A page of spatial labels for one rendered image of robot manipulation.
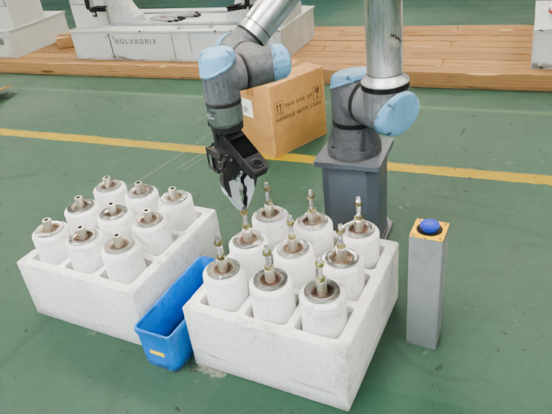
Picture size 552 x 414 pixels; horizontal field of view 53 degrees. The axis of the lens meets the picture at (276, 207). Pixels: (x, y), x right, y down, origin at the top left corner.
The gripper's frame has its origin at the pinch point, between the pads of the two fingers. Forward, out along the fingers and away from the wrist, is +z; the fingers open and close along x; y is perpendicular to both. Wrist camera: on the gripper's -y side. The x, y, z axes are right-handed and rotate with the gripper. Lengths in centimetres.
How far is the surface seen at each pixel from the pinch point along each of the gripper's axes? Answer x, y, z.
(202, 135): -51, 116, 35
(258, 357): 12.7, -17.6, 26.1
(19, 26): -34, 322, 8
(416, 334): -21, -33, 31
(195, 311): 19.1, -4.6, 17.1
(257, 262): 1.2, -3.9, 13.5
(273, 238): -7.9, 2.0, 14.2
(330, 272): -6.1, -21.7, 10.6
